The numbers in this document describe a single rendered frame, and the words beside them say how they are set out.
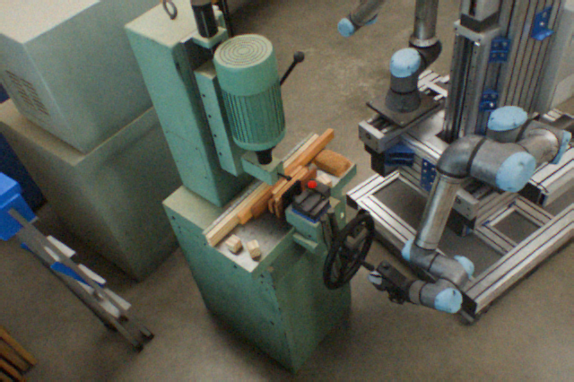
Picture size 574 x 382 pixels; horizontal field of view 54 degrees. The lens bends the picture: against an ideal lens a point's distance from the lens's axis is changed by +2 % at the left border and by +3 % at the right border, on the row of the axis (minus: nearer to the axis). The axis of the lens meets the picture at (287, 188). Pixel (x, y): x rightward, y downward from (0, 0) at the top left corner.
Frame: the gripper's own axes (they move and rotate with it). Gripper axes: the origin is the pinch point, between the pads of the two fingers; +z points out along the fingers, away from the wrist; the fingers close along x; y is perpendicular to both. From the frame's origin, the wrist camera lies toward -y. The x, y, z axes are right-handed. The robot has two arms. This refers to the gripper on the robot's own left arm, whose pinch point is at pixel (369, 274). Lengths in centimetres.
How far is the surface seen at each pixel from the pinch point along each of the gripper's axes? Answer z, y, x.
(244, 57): -6, -89, 0
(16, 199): 58, -86, -62
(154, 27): 22, -107, -4
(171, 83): 23, -91, -10
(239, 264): 14.1, -33.8, -31.1
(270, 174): 13, -49, -4
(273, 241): 11.8, -31.5, -17.7
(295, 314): 32.8, 11.4, -19.7
